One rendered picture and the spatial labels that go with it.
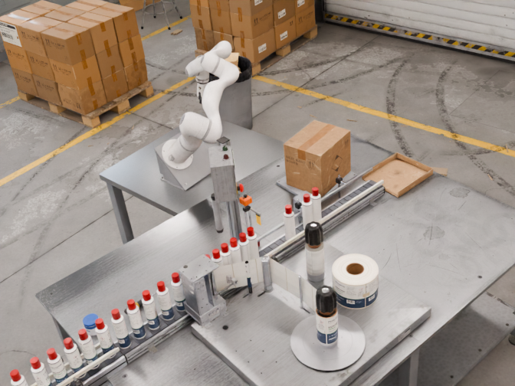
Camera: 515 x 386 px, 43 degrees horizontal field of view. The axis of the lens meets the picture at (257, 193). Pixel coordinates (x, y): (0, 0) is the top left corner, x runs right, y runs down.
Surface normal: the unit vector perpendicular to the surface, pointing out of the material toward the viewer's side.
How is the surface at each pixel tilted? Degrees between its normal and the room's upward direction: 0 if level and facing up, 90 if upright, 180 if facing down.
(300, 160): 90
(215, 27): 91
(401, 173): 0
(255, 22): 87
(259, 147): 0
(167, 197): 0
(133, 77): 90
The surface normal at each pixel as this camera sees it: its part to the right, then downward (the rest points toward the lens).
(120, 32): 0.78, 0.31
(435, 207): -0.09, -0.81
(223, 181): 0.10, 0.58
